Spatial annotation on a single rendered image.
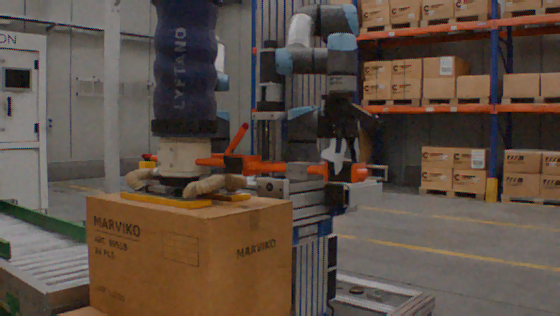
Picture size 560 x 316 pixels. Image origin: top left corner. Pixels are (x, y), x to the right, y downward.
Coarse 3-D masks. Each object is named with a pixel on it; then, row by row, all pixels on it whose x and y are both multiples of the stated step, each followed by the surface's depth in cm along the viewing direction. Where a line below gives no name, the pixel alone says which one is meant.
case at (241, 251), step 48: (96, 240) 158; (144, 240) 143; (192, 240) 130; (240, 240) 137; (288, 240) 158; (96, 288) 160; (144, 288) 144; (192, 288) 132; (240, 288) 138; (288, 288) 159
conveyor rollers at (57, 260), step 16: (0, 224) 295; (16, 224) 296; (32, 224) 303; (16, 240) 254; (32, 240) 260; (48, 240) 259; (64, 240) 258; (0, 256) 222; (16, 256) 227; (32, 256) 226; (48, 256) 225; (64, 256) 230; (80, 256) 228; (32, 272) 200; (48, 272) 199; (64, 272) 203; (80, 272) 201
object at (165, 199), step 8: (152, 184) 156; (128, 192) 157; (136, 192) 155; (144, 192) 155; (152, 192) 155; (160, 192) 156; (176, 192) 146; (144, 200) 150; (152, 200) 148; (160, 200) 145; (168, 200) 144; (176, 200) 143; (184, 200) 141; (192, 200) 143; (200, 200) 144; (208, 200) 145; (184, 208) 139; (192, 208) 140
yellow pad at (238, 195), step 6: (222, 186) 163; (168, 192) 171; (210, 192) 161; (228, 192) 159; (234, 192) 159; (240, 192) 161; (210, 198) 159; (216, 198) 158; (222, 198) 156; (228, 198) 154; (234, 198) 155; (240, 198) 157; (246, 198) 160
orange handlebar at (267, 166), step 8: (152, 160) 164; (200, 160) 151; (208, 160) 149; (216, 160) 147; (248, 168) 140; (256, 168) 138; (264, 168) 136; (272, 168) 134; (280, 168) 133; (312, 168) 127; (320, 168) 126; (360, 176) 120
